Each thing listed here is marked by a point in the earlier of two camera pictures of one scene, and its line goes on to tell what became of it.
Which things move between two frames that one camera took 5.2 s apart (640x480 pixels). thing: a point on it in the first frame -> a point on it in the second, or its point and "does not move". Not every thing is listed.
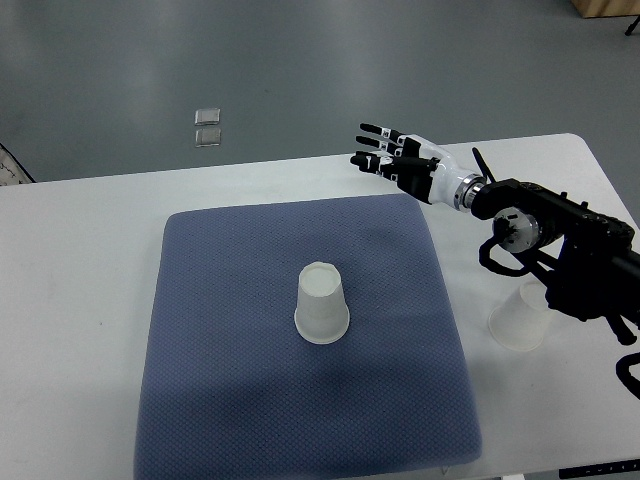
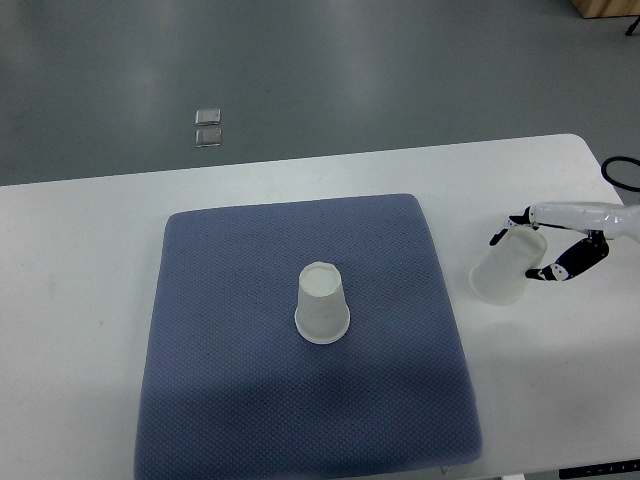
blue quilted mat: x=229 y=391 does not move
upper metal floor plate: x=207 y=116 does not move
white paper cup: x=518 y=323 -> x=500 y=277
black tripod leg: x=632 y=27 does not move
